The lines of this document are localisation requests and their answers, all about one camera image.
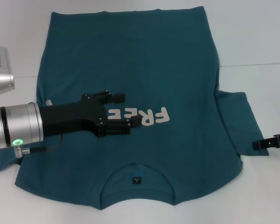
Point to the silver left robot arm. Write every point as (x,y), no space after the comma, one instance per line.
(21,126)

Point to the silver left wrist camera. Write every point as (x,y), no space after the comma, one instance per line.
(0,70)

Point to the small silver plug stub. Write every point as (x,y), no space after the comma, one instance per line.
(49,102)

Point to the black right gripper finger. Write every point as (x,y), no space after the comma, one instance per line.
(256,145)

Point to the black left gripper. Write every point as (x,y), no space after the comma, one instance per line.
(67,119)

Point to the teal t-shirt with FREE print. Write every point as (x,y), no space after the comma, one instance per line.
(154,58)

